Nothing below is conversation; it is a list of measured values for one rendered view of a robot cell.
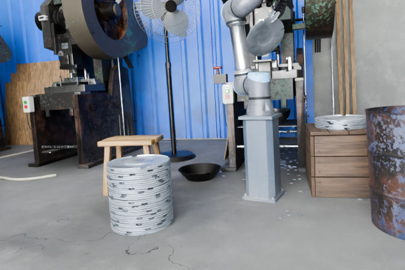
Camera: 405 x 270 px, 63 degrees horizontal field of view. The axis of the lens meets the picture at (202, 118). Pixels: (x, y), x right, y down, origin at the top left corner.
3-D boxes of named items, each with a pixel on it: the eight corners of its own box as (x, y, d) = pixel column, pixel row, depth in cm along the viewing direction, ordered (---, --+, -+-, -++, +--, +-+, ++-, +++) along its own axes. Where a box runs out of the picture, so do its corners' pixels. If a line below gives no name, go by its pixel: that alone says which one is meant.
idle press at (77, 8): (101, 173, 260) (81, -60, 244) (6, 170, 293) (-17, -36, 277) (178, 140, 404) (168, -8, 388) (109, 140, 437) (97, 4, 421)
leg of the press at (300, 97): (315, 173, 222) (311, 36, 214) (298, 173, 226) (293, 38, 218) (312, 147, 310) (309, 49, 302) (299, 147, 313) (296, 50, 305)
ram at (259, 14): (274, 44, 240) (273, 2, 237) (254, 46, 244) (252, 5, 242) (276, 47, 256) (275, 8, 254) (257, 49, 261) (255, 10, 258)
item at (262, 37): (243, 29, 214) (242, 28, 215) (250, 62, 236) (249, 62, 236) (282, 9, 216) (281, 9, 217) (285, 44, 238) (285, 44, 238)
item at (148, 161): (176, 164, 146) (176, 163, 146) (108, 173, 136) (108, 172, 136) (162, 153, 173) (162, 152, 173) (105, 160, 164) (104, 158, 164)
